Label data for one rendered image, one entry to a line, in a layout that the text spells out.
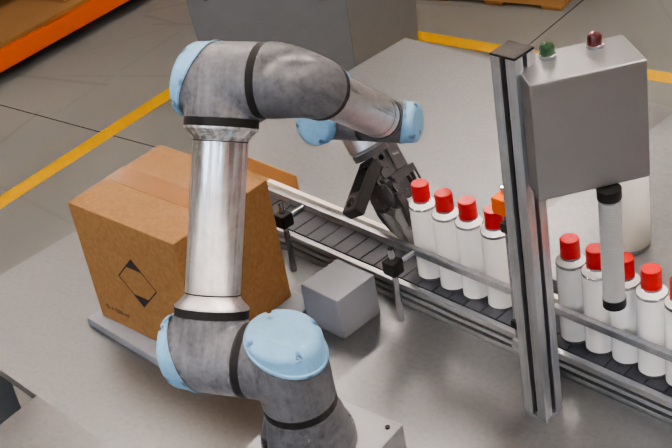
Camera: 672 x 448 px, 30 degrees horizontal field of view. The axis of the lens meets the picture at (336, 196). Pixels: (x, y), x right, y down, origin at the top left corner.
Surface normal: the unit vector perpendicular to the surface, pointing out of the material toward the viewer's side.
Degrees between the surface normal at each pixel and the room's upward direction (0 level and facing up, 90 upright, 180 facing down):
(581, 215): 0
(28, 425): 0
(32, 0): 0
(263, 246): 90
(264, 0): 93
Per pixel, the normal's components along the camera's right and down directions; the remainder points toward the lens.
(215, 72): -0.37, -0.09
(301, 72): 0.43, -0.17
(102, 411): -0.15, -0.84
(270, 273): 0.75, 0.24
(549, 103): 0.18, 0.49
